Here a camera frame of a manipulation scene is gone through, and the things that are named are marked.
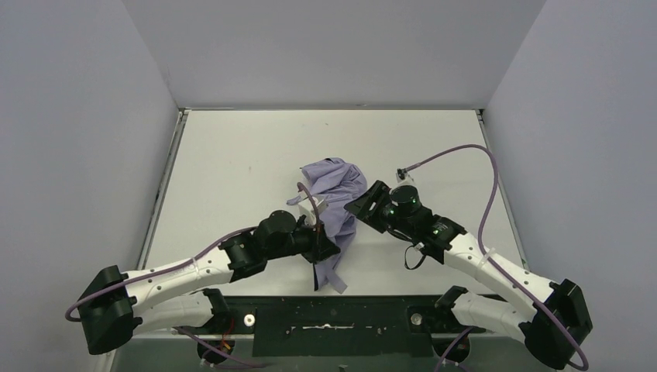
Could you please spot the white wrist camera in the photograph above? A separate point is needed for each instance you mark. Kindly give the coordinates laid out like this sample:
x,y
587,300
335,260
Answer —
x,y
404,178
312,209

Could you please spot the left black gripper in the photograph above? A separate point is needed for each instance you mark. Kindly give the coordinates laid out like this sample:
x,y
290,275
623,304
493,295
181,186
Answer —
x,y
318,246

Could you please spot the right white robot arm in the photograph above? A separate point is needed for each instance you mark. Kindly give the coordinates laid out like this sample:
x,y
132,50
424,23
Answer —
x,y
551,319

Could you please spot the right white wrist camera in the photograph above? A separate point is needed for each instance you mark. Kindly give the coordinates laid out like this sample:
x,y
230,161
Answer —
x,y
404,178

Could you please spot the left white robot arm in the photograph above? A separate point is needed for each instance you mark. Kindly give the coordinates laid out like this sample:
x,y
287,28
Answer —
x,y
117,304

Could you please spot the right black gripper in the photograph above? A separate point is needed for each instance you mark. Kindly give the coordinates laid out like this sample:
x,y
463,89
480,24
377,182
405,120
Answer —
x,y
371,204

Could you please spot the black and lavender folding umbrella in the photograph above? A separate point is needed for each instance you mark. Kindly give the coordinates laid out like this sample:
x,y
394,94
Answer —
x,y
338,183

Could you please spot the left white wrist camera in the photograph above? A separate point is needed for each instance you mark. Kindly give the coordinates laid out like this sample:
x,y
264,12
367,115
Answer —
x,y
312,209

